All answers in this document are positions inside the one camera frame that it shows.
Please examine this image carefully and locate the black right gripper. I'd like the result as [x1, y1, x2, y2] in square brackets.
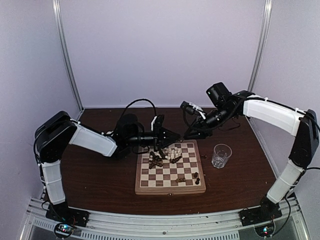
[184, 104, 237, 140]

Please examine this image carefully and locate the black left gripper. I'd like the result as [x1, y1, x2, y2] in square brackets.
[127, 124, 181, 152]

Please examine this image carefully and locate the dark chess knight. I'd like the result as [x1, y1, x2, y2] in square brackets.
[175, 178, 186, 183]

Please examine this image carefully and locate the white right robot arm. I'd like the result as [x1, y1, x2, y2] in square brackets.
[180, 90, 320, 221]

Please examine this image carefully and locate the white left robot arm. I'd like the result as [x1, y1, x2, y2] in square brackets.
[33, 111, 181, 222]

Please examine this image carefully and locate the wooden chess board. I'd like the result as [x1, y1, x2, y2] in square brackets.
[135, 140, 206, 196]

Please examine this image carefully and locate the clear plastic cup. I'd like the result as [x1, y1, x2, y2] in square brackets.
[211, 143, 233, 169]

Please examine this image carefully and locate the black right camera cable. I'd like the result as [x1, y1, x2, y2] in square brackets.
[181, 109, 201, 131]

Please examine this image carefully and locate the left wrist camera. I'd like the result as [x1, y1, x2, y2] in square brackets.
[150, 114, 165, 136]

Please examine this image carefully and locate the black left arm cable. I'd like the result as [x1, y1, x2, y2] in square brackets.
[122, 98, 157, 121]

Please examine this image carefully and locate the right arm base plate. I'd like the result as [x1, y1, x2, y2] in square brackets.
[239, 206, 283, 227]

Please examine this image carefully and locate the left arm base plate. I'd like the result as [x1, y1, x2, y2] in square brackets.
[45, 208, 90, 227]

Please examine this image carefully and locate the aluminium frame post left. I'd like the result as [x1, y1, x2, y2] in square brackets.
[52, 0, 84, 112]

